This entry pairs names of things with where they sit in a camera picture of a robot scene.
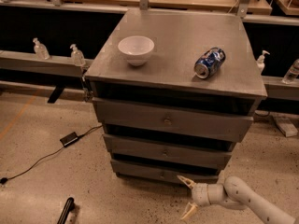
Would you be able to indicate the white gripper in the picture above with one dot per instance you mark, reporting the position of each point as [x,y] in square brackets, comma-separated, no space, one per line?
[199,192]

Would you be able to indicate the grey bottom drawer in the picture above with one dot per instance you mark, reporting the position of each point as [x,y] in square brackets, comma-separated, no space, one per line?
[139,170]

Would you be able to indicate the grey drawer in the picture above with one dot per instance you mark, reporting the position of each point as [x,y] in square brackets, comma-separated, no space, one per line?
[154,150]
[139,170]
[172,120]

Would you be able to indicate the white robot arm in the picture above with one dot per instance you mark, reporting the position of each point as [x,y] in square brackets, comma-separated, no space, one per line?
[234,194]

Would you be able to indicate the grey middle drawer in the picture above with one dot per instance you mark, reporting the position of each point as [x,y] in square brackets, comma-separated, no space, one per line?
[154,150]

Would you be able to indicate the grey top drawer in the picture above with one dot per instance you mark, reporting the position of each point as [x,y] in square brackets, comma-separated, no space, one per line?
[172,120]

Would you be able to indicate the grey wooden drawer cabinet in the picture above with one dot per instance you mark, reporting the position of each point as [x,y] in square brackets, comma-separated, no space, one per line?
[168,78]

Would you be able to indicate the small wooden block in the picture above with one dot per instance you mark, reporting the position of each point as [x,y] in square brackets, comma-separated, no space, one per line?
[286,126]

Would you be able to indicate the black power adapter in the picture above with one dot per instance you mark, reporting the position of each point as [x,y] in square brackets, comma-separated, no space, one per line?
[69,139]

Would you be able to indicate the crushed blue soda can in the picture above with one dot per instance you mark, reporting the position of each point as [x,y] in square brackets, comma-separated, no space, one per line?
[209,63]

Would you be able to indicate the white pump bottle right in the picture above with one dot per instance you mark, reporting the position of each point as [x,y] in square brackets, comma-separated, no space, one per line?
[260,60]

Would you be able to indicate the clear plastic water bottle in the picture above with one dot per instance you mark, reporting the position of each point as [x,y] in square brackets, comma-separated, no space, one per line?
[292,73]

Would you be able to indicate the white ceramic bowl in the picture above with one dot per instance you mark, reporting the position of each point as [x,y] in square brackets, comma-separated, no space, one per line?
[136,49]

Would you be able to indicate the clear pump bottle near cabinet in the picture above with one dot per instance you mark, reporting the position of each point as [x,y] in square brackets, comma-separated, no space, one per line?
[77,56]

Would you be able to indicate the clear pump bottle far left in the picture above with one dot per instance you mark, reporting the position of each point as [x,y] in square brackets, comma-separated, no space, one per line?
[40,49]

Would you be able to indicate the black cylindrical handle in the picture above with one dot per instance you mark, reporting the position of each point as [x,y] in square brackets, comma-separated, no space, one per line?
[68,207]

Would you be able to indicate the grey metal shelf rail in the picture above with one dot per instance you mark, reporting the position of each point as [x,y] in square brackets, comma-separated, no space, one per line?
[29,62]

